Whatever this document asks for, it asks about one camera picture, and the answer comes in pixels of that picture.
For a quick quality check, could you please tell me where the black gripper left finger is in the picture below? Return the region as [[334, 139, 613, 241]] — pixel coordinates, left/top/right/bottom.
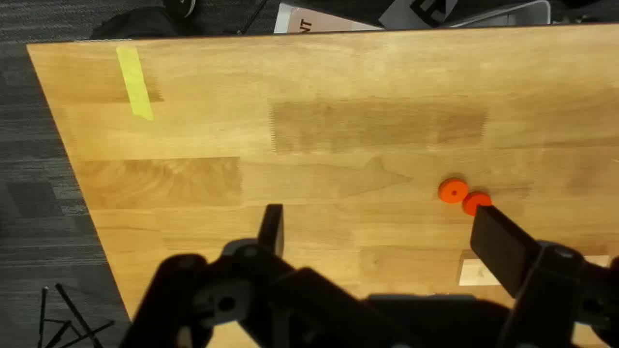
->
[[220, 203, 284, 270]]

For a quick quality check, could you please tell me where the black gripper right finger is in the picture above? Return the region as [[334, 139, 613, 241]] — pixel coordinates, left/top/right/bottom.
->
[[469, 205, 580, 303]]

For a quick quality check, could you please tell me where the wooden stand with pegs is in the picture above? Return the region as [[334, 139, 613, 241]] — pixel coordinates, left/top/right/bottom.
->
[[458, 255, 611, 286]]

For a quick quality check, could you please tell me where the yellow tape strip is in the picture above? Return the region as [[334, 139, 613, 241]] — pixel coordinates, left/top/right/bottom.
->
[[115, 46, 152, 120]]

